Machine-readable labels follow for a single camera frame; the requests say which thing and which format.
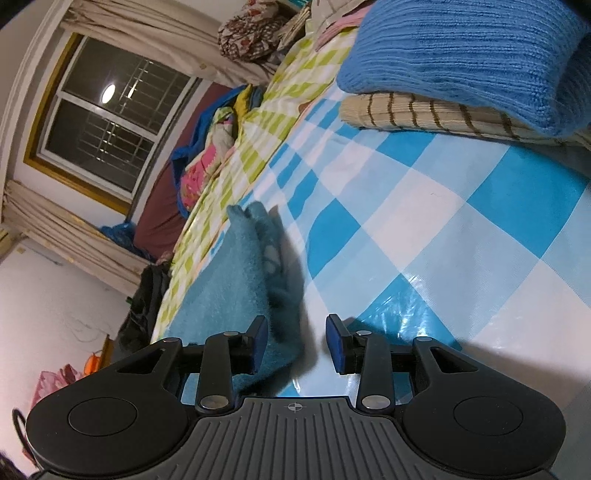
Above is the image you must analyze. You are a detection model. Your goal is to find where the stack of papers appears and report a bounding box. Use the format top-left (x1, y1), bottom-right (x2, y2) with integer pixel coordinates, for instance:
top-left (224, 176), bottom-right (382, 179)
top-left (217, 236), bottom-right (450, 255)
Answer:
top-left (277, 4), bottom-right (319, 51)

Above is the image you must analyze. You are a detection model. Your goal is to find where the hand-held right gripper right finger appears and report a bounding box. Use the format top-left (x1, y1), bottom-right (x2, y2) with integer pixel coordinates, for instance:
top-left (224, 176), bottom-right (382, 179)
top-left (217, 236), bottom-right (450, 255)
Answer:
top-left (325, 314), bottom-right (474, 412)

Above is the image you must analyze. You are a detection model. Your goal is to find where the pink floral quilt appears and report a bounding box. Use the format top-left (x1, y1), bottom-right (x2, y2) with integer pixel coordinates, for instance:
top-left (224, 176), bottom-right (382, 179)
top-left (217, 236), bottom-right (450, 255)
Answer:
top-left (178, 106), bottom-right (238, 215)

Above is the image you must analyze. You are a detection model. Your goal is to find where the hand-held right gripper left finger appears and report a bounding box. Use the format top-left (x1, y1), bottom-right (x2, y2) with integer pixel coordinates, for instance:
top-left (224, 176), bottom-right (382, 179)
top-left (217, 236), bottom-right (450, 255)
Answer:
top-left (117, 315), bottom-right (269, 412)

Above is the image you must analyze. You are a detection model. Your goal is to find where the brown floral cloth bundle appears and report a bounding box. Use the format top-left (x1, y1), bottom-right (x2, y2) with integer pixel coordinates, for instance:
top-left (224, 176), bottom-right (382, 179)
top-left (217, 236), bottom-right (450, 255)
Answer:
top-left (218, 0), bottom-right (301, 63)

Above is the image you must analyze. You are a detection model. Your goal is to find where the blue knit sweater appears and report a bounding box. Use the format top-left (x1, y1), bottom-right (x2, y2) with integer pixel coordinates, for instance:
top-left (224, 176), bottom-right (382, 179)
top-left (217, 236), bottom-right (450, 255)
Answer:
top-left (336, 0), bottom-right (591, 139)

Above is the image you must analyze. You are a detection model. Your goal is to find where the beige striped folded cloth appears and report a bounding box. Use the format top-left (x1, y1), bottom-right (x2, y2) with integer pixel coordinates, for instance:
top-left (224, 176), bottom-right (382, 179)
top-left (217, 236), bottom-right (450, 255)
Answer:
top-left (339, 91), bottom-right (591, 148)

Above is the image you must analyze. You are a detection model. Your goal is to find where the wooden desk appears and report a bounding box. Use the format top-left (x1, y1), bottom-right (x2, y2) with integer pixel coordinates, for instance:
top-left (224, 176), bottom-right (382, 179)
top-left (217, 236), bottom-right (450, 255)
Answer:
top-left (99, 335), bottom-right (116, 370)

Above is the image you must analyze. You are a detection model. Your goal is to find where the blue bag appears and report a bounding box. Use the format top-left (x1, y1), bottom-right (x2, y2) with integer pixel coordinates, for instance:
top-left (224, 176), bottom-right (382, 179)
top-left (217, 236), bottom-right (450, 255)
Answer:
top-left (99, 222), bottom-right (155, 259)

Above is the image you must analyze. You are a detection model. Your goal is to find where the pink bag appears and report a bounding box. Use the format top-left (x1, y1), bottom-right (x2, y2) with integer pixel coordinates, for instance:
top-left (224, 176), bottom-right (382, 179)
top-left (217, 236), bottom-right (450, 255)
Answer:
top-left (30, 364), bottom-right (81, 416)

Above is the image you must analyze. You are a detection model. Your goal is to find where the yellow folded cloth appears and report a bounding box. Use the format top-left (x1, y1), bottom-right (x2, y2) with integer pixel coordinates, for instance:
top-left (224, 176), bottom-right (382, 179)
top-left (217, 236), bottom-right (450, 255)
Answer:
top-left (233, 85), bottom-right (266, 121)

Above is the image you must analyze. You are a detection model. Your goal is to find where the blue white checked plastic sheet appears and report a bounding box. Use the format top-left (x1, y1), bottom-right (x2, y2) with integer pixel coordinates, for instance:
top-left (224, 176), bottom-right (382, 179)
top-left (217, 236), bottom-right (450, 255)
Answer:
top-left (178, 83), bottom-right (591, 407)

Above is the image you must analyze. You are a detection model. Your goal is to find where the maroon sofa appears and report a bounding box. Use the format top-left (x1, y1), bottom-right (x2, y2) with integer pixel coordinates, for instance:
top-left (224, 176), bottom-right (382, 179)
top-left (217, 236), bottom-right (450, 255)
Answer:
top-left (133, 83), bottom-right (232, 259)

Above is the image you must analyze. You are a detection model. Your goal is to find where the pile of colourful bedding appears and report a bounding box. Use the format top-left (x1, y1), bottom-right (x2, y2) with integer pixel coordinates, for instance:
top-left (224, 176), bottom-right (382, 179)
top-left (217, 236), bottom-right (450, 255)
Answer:
top-left (172, 85), bottom-right (259, 204)

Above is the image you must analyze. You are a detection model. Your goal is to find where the window with yellow frame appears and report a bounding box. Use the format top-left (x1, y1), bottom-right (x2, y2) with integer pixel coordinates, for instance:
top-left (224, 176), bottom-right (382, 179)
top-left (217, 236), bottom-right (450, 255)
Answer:
top-left (23, 33), bottom-right (199, 215)

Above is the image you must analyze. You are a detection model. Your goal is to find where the black jacket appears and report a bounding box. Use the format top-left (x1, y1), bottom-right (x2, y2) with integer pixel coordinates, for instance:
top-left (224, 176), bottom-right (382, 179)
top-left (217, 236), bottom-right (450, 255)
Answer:
top-left (115, 263), bottom-right (174, 365)

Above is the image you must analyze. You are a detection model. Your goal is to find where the green checked bed sheet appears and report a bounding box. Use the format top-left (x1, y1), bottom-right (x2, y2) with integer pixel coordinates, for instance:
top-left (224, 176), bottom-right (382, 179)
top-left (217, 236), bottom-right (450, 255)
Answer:
top-left (152, 28), bottom-right (365, 342)

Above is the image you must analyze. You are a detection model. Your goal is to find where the teal fuzzy sweater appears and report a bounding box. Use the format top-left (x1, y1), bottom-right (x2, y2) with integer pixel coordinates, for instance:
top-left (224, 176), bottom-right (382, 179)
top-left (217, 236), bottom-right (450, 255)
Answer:
top-left (164, 200), bottom-right (308, 398)

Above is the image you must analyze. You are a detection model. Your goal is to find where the beige curtain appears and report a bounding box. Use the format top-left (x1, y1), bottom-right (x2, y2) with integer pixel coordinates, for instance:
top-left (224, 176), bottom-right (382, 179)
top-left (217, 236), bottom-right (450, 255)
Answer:
top-left (60, 0), bottom-right (282, 88)
top-left (0, 180), bottom-right (153, 296)

